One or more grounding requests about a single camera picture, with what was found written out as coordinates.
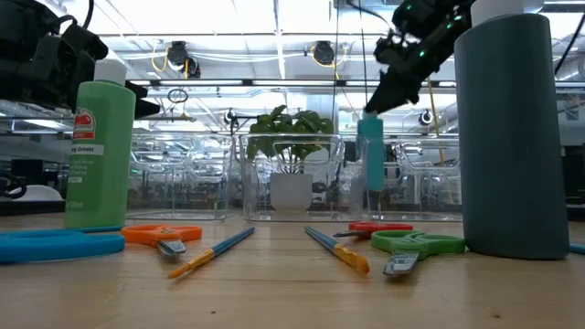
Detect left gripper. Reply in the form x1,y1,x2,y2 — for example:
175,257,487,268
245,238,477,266
17,13,162,120

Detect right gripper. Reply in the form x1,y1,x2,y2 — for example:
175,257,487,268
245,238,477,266
364,30,441,115

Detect teal paint bottle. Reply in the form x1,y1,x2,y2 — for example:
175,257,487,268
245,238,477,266
356,109,387,193

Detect green paint bottle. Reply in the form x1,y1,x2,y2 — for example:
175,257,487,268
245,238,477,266
63,58,137,229

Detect black paint bottle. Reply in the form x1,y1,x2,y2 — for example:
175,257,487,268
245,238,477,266
453,0,571,260

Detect red handled scissors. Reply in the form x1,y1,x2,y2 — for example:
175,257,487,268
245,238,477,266
332,221,415,240

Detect green handled scissors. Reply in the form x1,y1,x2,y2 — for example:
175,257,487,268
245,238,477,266
370,229,466,278

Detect blue handled scissors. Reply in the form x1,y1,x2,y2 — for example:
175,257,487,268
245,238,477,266
0,229,126,265

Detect clear plastic bin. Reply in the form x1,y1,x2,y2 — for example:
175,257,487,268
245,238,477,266
123,131,238,222
237,132,369,224
364,134,463,224

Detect potted green plant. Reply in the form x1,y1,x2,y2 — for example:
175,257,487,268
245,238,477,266
246,103,336,214

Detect yellow hanging cable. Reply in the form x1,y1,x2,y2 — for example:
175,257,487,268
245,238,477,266
426,76,448,205

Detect black ceiling cable reel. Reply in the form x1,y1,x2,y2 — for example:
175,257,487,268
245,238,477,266
310,39,337,68
165,39,202,80

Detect orange handled scissors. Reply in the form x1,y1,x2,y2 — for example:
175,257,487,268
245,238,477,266
121,224,203,260

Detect black aluminium table frame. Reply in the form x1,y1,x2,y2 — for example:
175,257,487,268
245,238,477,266
0,198,585,221

